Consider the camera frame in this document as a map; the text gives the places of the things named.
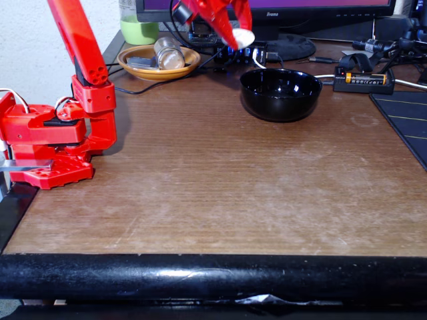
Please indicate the clear glass jar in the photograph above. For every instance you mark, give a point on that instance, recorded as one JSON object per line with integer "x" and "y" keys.
{"x": 170, "y": 55}

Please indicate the black flashlight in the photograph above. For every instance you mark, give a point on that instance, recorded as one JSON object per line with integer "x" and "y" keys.
{"x": 372, "y": 45}

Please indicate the black battery charger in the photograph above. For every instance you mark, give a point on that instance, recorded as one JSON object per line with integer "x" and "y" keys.
{"x": 363, "y": 87}

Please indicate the metal piece in dish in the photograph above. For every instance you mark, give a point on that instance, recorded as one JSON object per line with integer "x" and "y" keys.
{"x": 143, "y": 62}

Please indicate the black usb hub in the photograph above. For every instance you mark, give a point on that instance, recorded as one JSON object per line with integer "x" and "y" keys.
{"x": 221, "y": 57}

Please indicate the yellow and black battery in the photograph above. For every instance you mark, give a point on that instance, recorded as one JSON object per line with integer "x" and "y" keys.
{"x": 365, "y": 78}

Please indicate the black audio plug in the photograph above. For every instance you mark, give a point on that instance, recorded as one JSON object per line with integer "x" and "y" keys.
{"x": 320, "y": 60}

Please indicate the black computer monitor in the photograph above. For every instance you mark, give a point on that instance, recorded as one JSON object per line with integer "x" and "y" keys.
{"x": 317, "y": 6}

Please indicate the yellow ceramic dish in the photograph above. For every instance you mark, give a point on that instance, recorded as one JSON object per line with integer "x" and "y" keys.
{"x": 150, "y": 73}

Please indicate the black mat with yellow lines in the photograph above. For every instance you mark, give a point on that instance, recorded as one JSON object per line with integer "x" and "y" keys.
{"x": 407, "y": 116}

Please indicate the metal table clamp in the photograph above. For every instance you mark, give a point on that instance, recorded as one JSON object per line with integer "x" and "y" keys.
{"x": 26, "y": 165}

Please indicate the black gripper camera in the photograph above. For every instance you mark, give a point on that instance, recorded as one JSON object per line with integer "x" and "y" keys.
{"x": 183, "y": 14}

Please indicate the black glossy bowl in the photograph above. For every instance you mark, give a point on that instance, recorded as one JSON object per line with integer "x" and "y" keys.
{"x": 280, "y": 100}

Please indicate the black table edge bar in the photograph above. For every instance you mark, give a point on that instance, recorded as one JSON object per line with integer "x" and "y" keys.
{"x": 213, "y": 276}

